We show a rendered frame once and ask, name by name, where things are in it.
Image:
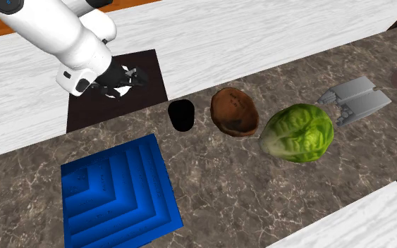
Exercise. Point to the grey metal kitchen tool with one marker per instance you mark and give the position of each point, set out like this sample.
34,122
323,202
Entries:
356,98

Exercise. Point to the black rounded object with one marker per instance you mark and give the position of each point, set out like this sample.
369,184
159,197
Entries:
181,115

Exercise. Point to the green lettuce head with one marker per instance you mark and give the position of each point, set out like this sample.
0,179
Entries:
297,133

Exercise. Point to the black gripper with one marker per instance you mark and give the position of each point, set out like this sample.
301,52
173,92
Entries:
114,75

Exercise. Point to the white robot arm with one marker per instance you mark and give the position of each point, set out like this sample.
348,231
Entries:
60,34

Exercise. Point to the brown round bread loaf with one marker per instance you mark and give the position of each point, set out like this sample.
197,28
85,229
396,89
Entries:
234,111

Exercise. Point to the blue stepped square tray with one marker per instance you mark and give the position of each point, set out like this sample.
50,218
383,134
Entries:
115,199

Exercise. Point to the dark robot stand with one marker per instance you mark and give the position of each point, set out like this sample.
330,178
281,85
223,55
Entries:
150,79

